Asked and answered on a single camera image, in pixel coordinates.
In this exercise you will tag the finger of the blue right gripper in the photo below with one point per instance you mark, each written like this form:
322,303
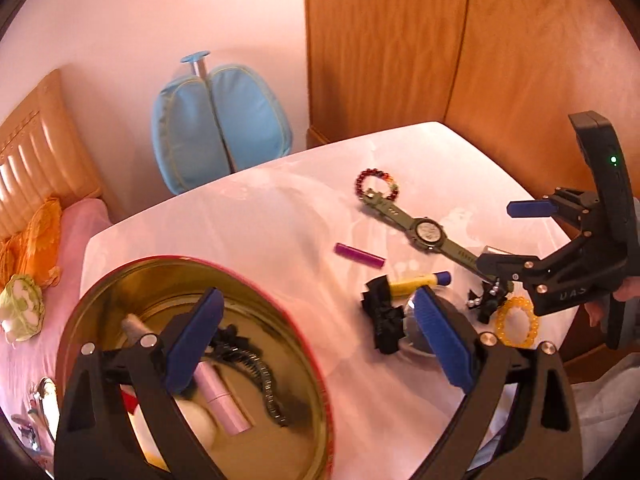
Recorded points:
518,268
531,209

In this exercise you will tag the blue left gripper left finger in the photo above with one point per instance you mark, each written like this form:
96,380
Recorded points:
187,336

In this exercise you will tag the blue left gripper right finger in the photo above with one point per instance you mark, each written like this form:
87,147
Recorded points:
458,366

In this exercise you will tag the black pearl bow clip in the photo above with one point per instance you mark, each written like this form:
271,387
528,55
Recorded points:
492,297

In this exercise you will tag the black claw hair clip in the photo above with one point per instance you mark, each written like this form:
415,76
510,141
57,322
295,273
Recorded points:
230,348

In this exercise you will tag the clear round compact case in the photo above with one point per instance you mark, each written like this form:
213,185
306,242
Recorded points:
417,329

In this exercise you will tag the black ribbon bow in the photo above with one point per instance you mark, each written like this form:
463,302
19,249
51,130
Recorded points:
387,320

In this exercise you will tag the round gold tin box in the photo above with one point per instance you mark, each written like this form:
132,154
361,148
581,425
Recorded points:
95,438

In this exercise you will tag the white round jar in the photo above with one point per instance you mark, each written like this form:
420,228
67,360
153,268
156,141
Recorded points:
198,419

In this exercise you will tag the yellow cosmetic tube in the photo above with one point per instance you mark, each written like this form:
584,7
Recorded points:
408,286

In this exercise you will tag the green digital wristwatch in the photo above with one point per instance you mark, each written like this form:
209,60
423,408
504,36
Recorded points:
423,233

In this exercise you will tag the purple small tube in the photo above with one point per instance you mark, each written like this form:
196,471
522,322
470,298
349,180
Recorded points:
358,255

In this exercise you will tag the blue plush hair clip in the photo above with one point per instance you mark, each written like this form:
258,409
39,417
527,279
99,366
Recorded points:
137,332

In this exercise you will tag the red lipstick case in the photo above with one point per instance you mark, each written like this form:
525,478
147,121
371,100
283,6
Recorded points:
130,401

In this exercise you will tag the pink lipstick tube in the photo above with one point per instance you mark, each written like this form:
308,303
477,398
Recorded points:
219,400

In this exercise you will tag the gold tin lid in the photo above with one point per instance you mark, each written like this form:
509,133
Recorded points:
45,402

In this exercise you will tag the wooden wardrobe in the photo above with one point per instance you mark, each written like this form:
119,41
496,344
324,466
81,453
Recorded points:
504,74

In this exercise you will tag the pink bed sheet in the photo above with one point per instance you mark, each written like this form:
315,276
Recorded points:
25,363

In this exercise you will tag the green cabbage plush toy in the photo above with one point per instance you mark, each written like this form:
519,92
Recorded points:
22,309

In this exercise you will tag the orange pillow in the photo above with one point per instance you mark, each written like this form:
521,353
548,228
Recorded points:
34,251

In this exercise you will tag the light blue chair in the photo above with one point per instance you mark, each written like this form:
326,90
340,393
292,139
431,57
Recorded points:
208,124

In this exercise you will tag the wooden bed headboard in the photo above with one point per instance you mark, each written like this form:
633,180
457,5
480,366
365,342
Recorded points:
42,156

